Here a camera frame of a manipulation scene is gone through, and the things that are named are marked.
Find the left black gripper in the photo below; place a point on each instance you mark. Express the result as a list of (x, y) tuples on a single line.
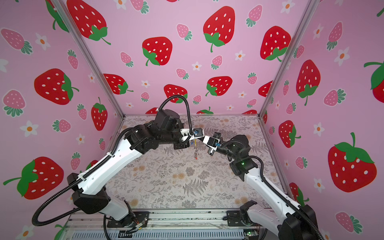
[(182, 145)]

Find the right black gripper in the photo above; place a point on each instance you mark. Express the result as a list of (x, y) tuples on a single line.
[(211, 152)]

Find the grey strap keyring yellow clasp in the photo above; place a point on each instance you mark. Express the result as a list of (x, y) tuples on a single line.
[(195, 144)]

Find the key with red tag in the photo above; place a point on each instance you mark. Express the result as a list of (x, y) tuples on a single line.
[(196, 154)]

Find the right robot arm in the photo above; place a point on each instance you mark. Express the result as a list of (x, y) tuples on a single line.
[(288, 219)]

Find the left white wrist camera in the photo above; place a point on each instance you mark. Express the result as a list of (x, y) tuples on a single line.
[(187, 136)]

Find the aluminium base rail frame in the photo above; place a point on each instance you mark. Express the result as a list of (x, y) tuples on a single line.
[(176, 224)]

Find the left corner aluminium post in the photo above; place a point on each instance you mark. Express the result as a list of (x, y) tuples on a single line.
[(79, 40)]

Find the corner aluminium post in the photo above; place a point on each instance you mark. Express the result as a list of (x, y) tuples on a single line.
[(296, 38), (79, 40)]

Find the right corner aluminium post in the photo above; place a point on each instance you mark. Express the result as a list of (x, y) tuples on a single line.
[(296, 38)]

